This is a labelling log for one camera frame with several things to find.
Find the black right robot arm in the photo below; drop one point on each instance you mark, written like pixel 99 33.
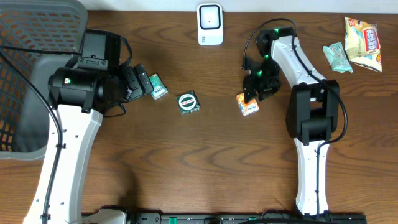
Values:
pixel 312 113

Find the large yellow snack bag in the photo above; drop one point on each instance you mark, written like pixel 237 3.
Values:
pixel 362 44

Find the light teal snack packet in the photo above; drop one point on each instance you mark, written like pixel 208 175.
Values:
pixel 337 58

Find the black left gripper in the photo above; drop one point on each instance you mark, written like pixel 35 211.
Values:
pixel 137 82

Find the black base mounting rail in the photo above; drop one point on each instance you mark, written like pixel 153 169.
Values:
pixel 217 218

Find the orange tissue packet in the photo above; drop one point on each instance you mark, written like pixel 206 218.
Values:
pixel 247 108

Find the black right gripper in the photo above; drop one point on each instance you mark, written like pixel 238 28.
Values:
pixel 249 84

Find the grey plastic mesh basket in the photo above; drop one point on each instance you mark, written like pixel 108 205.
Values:
pixel 37 37

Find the white barcode scanner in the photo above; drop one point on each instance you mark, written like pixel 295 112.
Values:
pixel 210 24

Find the dark green Zam-Buk box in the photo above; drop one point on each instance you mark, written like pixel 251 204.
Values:
pixel 187 103

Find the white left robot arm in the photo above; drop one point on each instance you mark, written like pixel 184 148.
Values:
pixel 82 88

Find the green Kleenex tissue packet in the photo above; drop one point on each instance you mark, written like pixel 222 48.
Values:
pixel 159 88

